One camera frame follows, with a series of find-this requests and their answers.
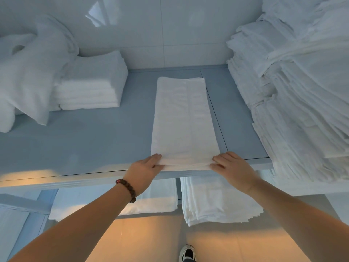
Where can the person's right hand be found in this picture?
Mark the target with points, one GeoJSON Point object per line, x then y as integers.
{"type": "Point", "coordinates": [235, 170]}

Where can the person's left hand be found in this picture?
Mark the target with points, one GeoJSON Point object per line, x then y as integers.
{"type": "Point", "coordinates": [141, 174]}

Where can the person's right thumb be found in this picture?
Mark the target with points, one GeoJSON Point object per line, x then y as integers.
{"type": "Point", "coordinates": [216, 168]}

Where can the person's left thumb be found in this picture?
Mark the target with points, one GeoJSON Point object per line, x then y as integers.
{"type": "Point", "coordinates": [160, 168]}

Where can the person's left forearm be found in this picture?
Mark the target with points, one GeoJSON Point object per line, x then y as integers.
{"type": "Point", "coordinates": [73, 226]}

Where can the person's right forearm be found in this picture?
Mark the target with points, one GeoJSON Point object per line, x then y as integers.
{"type": "Point", "coordinates": [302, 218]}

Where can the hanging stack of white cloths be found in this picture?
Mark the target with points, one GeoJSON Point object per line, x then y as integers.
{"type": "Point", "coordinates": [218, 200]}

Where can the flat white cloth under table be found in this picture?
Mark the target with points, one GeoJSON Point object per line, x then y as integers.
{"type": "Point", "coordinates": [120, 200]}

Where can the black and white shoe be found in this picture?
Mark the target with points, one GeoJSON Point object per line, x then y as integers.
{"type": "Point", "coordinates": [187, 253]}

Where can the stack of folded white towels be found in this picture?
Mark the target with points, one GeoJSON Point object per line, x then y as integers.
{"type": "Point", "coordinates": [91, 83]}

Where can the tall pile of white cloths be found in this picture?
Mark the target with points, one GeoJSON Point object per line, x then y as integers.
{"type": "Point", "coordinates": [297, 87]}

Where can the crumpled white towel pile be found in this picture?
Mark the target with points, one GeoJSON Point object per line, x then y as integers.
{"type": "Point", "coordinates": [30, 73]}

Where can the white table frame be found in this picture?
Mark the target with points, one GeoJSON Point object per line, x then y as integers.
{"type": "Point", "coordinates": [24, 215]}

